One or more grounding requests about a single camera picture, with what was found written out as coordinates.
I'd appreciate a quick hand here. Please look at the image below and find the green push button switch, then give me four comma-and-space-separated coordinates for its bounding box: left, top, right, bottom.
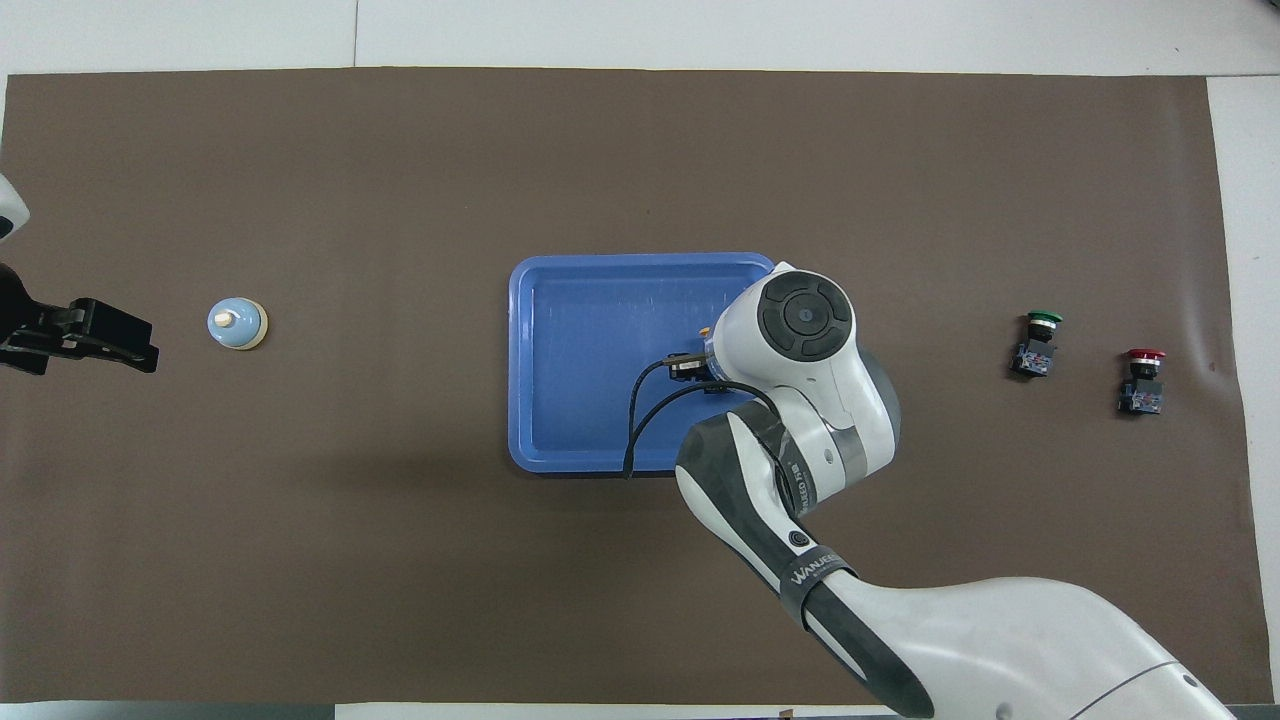
1009, 311, 1063, 379

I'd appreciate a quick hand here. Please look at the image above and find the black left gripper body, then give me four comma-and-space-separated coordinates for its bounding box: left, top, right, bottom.
0, 264, 157, 348

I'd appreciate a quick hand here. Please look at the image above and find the brown table mat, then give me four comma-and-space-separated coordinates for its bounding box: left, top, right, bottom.
0, 67, 1246, 706

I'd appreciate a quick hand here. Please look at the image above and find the red push button switch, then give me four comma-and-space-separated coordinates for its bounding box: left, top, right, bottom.
1117, 348, 1167, 417

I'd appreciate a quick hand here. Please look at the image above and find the light blue call bell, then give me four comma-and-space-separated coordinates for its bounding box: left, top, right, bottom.
207, 298, 269, 352

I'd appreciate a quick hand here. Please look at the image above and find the blue plastic tray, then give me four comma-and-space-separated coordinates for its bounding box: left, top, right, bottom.
507, 252, 781, 475

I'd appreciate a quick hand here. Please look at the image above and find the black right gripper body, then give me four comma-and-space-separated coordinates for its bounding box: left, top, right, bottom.
663, 350, 726, 393

